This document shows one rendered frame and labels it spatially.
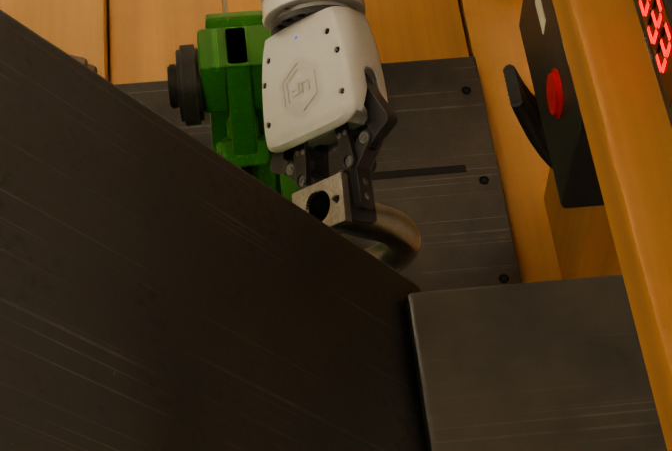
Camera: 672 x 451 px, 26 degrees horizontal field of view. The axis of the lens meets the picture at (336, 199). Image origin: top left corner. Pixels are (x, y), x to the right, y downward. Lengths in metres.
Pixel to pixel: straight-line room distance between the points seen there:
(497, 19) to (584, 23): 0.90
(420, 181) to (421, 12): 0.26
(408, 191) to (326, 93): 0.43
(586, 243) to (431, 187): 0.22
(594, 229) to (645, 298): 0.64
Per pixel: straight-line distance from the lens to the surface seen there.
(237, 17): 1.37
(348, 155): 1.13
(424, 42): 1.71
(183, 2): 1.76
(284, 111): 1.16
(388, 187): 1.55
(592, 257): 1.44
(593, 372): 1.06
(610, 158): 0.80
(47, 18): 1.74
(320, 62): 1.14
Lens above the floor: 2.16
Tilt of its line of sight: 55 degrees down
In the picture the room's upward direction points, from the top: straight up
